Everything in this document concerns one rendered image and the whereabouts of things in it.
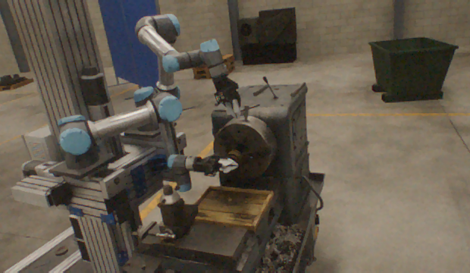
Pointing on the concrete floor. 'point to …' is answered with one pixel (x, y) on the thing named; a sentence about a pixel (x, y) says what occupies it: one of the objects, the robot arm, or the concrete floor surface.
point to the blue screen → (124, 54)
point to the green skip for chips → (411, 68)
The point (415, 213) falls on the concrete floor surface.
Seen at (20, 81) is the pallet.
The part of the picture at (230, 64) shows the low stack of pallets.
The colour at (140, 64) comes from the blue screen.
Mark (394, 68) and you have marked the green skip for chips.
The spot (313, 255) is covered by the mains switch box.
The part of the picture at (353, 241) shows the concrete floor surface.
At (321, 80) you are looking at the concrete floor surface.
